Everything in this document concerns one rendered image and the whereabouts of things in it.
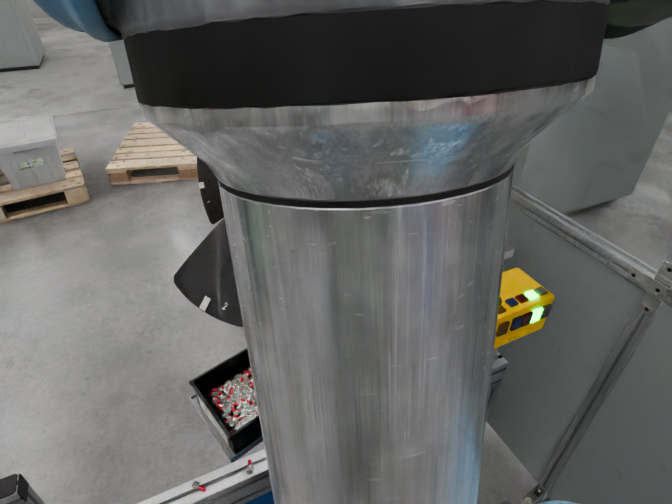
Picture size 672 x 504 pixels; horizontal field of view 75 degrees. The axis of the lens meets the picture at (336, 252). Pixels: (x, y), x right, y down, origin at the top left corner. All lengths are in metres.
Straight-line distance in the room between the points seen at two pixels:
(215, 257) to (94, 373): 1.40
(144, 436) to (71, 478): 0.27
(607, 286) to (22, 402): 2.23
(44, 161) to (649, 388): 3.57
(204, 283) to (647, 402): 1.11
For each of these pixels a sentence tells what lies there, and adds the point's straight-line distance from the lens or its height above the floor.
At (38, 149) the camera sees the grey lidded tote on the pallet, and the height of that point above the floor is 0.41.
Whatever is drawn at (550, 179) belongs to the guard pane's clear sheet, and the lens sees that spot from 1.33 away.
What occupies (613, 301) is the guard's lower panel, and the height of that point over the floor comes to 0.88.
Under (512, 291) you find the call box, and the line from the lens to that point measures 0.90.
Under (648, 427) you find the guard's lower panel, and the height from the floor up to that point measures 0.63.
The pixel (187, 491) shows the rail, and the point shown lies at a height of 0.86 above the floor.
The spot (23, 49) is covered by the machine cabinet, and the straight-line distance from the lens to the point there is 7.99.
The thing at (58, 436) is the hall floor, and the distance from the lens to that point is 2.19.
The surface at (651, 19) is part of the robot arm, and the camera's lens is 0.23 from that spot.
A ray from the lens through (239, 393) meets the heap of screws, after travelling 0.99.
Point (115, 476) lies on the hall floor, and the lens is 1.99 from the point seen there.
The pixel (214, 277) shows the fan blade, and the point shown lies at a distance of 1.03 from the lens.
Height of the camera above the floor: 1.63
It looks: 37 degrees down
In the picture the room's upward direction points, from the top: straight up
